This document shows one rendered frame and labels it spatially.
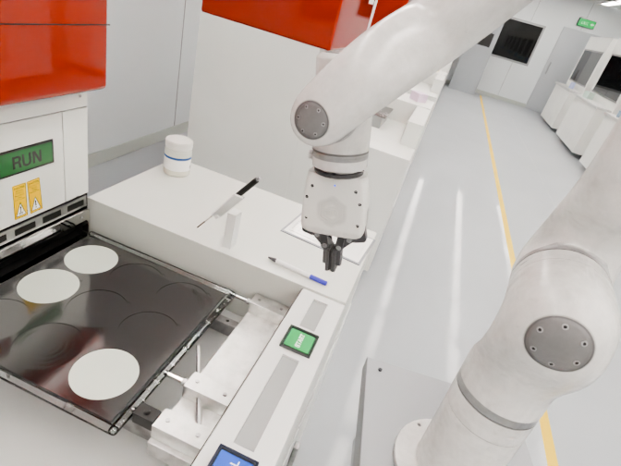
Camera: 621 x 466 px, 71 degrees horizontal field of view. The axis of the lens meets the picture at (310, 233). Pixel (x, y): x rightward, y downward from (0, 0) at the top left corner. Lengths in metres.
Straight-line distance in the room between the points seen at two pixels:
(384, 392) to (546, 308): 0.46
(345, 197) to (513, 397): 0.35
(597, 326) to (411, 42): 0.36
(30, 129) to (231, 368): 0.56
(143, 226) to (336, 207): 0.51
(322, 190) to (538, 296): 0.32
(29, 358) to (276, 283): 0.44
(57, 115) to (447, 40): 0.71
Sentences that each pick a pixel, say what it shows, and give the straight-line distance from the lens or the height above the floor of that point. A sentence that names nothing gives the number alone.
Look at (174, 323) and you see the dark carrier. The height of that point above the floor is 0.90.
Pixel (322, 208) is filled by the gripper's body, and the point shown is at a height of 1.21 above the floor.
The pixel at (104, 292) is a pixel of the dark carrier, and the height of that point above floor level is 0.90.
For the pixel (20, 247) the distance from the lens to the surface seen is 1.00.
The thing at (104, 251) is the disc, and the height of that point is 0.90.
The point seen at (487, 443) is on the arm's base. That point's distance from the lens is 0.71.
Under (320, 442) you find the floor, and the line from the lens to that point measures 1.87.
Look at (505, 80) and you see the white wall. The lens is 13.72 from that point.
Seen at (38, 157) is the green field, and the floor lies 1.10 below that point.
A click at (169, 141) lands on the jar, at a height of 1.06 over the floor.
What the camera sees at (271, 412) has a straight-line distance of 0.68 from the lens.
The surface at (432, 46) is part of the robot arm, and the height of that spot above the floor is 1.46.
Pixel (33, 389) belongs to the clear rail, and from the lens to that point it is 0.78.
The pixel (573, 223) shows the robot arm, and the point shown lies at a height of 1.32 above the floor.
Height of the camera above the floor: 1.49
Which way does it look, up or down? 29 degrees down
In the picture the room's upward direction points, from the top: 16 degrees clockwise
